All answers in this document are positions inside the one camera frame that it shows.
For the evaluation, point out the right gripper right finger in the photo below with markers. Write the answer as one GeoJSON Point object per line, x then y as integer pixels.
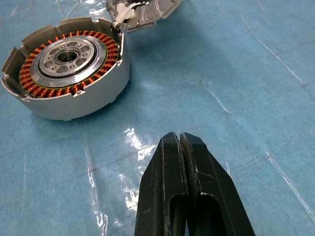
{"type": "Point", "coordinates": [216, 196]}

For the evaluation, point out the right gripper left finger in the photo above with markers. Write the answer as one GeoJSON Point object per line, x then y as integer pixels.
{"type": "Point", "coordinates": [157, 191]}

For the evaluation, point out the motor housing with copper windings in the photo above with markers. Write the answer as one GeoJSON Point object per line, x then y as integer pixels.
{"type": "Point", "coordinates": [98, 98]}

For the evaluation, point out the round silver motor end cover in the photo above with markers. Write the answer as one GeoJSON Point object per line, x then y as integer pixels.
{"type": "Point", "coordinates": [147, 14]}

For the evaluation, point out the blue plastic table cover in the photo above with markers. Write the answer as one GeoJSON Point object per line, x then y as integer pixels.
{"type": "Point", "coordinates": [246, 98]}

